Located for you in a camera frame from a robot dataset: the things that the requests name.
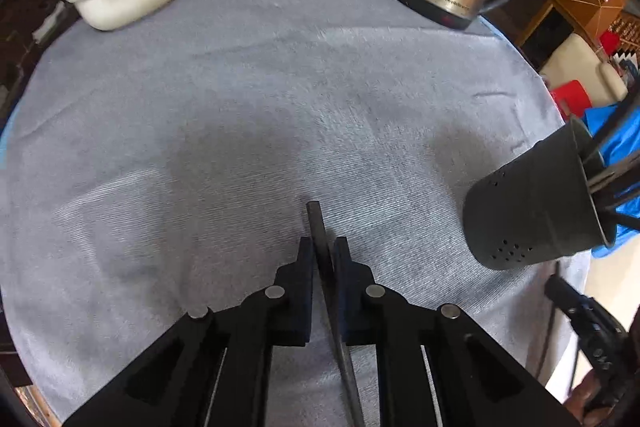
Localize beige chair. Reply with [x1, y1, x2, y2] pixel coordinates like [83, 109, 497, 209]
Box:
[537, 32, 631, 105]

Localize grey table cloth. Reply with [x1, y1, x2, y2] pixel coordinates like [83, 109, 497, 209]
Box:
[0, 0, 593, 427]

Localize red plastic stool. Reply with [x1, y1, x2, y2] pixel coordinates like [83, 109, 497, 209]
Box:
[550, 79, 596, 118]

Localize grey perforated utensil holder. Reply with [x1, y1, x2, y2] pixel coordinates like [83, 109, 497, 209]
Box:
[462, 116, 621, 272]

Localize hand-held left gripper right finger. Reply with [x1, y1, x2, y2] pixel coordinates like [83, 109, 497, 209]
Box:
[332, 237, 578, 427]

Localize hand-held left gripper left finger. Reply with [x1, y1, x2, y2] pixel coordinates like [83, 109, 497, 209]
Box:
[62, 237, 316, 427]

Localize person's right hand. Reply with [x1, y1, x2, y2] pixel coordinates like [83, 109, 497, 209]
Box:
[565, 371, 618, 427]

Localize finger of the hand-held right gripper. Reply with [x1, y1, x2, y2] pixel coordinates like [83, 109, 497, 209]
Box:
[544, 274, 588, 323]

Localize dark carved wooden furniture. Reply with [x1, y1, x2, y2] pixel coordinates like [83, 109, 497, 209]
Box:
[0, 0, 81, 108]

